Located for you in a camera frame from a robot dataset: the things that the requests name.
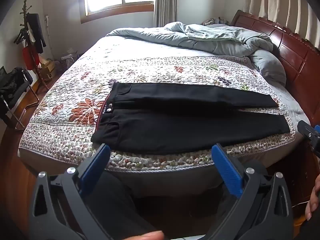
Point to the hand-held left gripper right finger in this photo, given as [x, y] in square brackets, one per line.
[227, 170]

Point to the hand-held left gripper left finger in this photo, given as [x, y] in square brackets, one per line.
[96, 165]

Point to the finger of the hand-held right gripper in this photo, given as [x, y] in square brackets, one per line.
[306, 131]

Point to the black pants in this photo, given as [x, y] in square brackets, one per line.
[175, 130]

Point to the person's right hand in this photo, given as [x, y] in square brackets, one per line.
[313, 200]

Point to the person's left hand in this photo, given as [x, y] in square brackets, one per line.
[150, 236]

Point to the floral quilted bedspread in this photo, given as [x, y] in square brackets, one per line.
[75, 130]

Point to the grey bed base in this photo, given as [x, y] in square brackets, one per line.
[175, 180]

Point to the grey pillow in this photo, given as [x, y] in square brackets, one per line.
[270, 67]

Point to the wooden headboard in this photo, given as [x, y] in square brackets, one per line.
[292, 52]

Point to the waste basket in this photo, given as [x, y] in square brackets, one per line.
[68, 62]

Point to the cardboard box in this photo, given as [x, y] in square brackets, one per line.
[47, 67]

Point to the black metal chair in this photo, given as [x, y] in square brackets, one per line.
[12, 85]

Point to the red bag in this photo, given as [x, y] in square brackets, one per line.
[28, 57]

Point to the cream curtain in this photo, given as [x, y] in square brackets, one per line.
[275, 0]

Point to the grey duvet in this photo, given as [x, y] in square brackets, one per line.
[200, 37]

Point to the patterned cloth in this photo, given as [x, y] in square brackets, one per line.
[216, 22]

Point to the black hanging garment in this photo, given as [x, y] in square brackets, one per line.
[36, 30]

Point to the wooden coat rack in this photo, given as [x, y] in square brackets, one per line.
[24, 7]

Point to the grey curtain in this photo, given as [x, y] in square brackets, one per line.
[165, 2]

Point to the white wall socket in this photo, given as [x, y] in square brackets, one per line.
[46, 20]

